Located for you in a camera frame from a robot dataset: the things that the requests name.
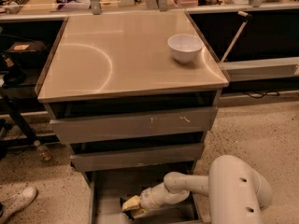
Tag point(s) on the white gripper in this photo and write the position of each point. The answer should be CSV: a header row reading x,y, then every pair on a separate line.
x,y
146,199

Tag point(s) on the black rxbar chocolate wrapper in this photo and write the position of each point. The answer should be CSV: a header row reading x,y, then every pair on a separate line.
x,y
127,213

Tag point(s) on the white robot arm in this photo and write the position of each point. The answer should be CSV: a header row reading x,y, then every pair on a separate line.
x,y
237,193

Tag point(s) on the open grey bottom drawer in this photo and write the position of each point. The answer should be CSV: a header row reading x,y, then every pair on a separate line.
x,y
110,186

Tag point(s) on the grey middle drawer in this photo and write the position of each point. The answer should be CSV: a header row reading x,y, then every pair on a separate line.
x,y
136,157

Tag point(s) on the grey top drawer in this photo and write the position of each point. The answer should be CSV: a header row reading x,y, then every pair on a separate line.
x,y
133,125

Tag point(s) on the grey drawer cabinet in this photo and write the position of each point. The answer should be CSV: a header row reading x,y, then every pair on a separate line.
x,y
116,64

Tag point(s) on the plastic water bottle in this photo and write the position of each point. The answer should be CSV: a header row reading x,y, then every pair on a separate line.
x,y
42,151

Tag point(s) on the white sneaker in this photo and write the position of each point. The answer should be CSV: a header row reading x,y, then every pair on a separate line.
x,y
16,203

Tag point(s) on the black stand leg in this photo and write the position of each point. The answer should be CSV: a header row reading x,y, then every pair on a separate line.
x,y
14,113

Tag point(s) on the white ceramic bowl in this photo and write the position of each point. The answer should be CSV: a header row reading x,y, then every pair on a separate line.
x,y
184,48

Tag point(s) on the black bag with label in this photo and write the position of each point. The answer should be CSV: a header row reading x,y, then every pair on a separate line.
x,y
29,54

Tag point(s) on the white pole with black grip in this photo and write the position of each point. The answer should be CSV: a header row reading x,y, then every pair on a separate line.
x,y
246,18

